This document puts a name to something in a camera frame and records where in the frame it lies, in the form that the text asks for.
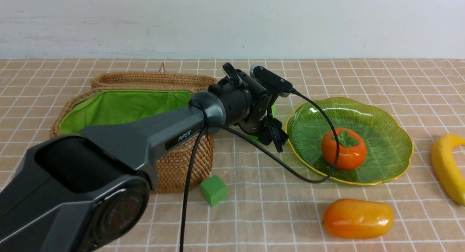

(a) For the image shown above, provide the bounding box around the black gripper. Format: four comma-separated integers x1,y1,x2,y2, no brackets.
208,63,289,153

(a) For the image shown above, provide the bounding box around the green toy bitter gourd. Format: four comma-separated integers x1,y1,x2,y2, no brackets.
249,105,276,143

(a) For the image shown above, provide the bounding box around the orange toy persimmon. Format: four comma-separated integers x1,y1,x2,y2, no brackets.
321,127,368,171

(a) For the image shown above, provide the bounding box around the orange toy mango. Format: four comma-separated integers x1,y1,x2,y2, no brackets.
322,199,394,239

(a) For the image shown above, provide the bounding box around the yellow toy banana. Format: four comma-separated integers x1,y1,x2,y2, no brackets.
430,133,465,206

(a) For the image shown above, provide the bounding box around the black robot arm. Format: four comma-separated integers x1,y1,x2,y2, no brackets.
0,63,293,252

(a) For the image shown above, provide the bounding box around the green foam cube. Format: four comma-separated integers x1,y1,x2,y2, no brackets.
200,175,228,207

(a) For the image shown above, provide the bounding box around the beige checkered tablecloth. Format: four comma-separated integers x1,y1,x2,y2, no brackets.
0,58,465,252

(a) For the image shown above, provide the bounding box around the green glass plate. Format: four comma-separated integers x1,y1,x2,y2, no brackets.
286,97,414,186

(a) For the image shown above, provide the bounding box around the woven rattan basket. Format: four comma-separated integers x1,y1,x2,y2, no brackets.
49,88,196,193

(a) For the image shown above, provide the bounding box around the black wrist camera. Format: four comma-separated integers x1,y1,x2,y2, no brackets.
249,65,294,97

